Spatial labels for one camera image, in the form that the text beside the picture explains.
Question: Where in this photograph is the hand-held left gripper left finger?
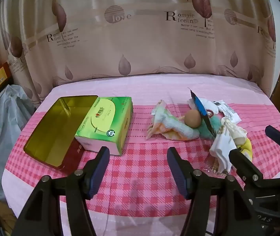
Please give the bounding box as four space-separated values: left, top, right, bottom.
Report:
12 146 110 236

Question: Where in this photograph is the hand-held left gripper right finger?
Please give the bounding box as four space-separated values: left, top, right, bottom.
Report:
167 147 259 236

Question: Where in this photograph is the cotton swab pack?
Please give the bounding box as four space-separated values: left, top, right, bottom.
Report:
204 160 231 177

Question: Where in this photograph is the cream cloth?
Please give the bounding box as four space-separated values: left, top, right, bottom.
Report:
209 118 248 172

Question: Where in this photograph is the pastel wrapper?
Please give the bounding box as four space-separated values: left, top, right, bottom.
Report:
146 100 200 141

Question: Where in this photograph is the beige egg-shaped makeup sponge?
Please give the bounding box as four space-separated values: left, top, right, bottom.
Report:
185 110 202 129

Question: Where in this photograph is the gold tin box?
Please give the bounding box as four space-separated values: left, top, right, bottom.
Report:
23 95 98 174

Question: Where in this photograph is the white packet with round logo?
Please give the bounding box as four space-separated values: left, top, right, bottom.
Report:
202 98 220 116

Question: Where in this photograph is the yellow soft item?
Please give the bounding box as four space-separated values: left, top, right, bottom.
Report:
237 138 252 158

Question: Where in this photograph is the pink checked bedsheet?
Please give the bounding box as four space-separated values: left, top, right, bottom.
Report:
1 72 280 236

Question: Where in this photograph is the green tissue box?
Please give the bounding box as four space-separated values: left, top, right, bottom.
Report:
75 96 133 156

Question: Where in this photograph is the teal fluffy puff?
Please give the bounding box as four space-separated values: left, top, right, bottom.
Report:
196 117 222 138

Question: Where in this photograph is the white wipes packet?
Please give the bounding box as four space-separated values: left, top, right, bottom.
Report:
215 100 241 123

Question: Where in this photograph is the dark blue packet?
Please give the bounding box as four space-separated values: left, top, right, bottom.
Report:
190 90 215 138

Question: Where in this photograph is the grey plastic bag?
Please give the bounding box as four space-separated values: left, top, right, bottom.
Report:
0 84 36 202

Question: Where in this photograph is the yellowish cloth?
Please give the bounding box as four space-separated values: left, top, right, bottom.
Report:
0 199 17 236

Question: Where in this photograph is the beige leaf-print curtain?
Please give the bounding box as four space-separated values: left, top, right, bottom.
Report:
0 0 280 109

